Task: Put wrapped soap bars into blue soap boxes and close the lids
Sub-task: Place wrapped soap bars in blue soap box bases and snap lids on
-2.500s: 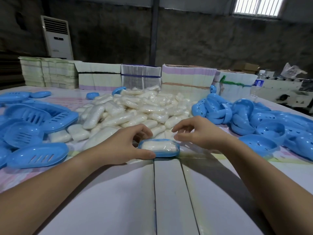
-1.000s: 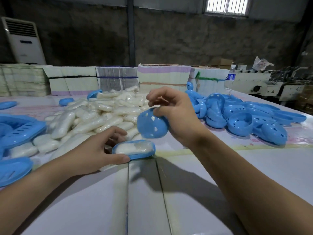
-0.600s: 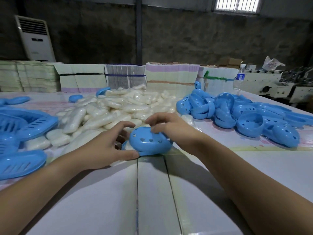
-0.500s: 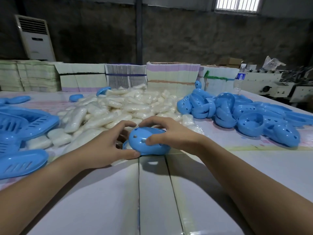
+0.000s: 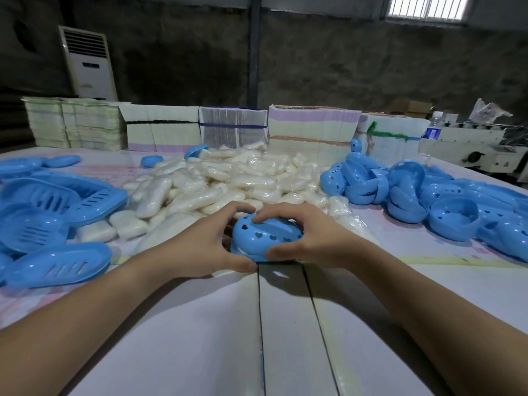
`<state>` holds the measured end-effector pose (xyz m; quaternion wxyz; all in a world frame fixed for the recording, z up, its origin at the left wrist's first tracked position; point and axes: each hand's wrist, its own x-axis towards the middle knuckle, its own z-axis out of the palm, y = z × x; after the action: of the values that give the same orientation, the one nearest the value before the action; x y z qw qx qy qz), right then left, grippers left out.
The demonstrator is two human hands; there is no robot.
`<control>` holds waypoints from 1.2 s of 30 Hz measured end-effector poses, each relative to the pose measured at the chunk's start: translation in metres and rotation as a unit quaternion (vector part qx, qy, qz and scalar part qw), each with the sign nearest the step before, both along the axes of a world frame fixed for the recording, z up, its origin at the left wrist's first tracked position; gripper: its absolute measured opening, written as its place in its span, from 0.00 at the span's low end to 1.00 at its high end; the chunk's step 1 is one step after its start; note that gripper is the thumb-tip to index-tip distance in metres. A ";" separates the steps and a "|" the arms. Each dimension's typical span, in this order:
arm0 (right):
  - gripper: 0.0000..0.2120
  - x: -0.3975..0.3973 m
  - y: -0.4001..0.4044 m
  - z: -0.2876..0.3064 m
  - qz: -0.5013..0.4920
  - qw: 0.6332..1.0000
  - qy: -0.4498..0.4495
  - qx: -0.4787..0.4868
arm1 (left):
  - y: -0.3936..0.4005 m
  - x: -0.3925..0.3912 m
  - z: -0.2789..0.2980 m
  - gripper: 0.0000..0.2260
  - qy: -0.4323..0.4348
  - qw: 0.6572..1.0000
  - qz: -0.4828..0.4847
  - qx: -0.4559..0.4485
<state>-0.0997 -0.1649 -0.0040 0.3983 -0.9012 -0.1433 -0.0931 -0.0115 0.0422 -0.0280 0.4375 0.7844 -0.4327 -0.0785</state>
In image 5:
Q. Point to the person's right hand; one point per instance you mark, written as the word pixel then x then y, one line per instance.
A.
pixel 326 243

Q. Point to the person's left hand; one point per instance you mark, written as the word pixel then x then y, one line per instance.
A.
pixel 194 251

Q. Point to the blue oval plastic lid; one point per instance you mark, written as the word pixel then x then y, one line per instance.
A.
pixel 264 241
pixel 355 145
pixel 151 161
pixel 195 151

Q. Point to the pile of white soaps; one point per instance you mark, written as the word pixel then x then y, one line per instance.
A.
pixel 214 181

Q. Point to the pile of blue plastic lids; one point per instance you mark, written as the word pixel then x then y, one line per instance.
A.
pixel 433 202

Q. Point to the pile of blue slotted lids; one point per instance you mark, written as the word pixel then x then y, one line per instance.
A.
pixel 49 226

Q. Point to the person's right forearm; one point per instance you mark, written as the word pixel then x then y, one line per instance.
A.
pixel 433 325

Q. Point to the person's left forearm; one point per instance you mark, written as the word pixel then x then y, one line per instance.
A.
pixel 62 338

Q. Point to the white carton stack, pink stripe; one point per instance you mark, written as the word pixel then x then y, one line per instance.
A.
pixel 313 131

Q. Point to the white sheet stack, green mark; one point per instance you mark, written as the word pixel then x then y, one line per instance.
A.
pixel 392 148

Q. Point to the row of stacked flat cartons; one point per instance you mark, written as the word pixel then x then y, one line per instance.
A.
pixel 165 136

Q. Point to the silver sheet bundle, blue band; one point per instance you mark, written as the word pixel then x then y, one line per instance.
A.
pixel 233 127

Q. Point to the clear water bottle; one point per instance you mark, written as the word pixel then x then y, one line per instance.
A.
pixel 431 136

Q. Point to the brown cardboard box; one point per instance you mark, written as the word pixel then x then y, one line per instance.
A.
pixel 410 108

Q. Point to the stack of greenish paper sheets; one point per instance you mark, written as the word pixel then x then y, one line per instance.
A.
pixel 82 123

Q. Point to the white workshop machine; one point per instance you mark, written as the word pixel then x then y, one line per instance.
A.
pixel 474 148

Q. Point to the dark metal pillar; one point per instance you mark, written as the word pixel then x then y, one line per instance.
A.
pixel 254 49

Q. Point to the white plastic bag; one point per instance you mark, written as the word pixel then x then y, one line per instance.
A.
pixel 489 111

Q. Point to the white standing air conditioner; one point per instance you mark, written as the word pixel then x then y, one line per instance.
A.
pixel 88 65

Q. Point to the stacks of brown cardboard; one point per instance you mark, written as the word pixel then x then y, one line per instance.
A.
pixel 10 123

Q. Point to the barred window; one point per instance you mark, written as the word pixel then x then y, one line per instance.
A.
pixel 429 6

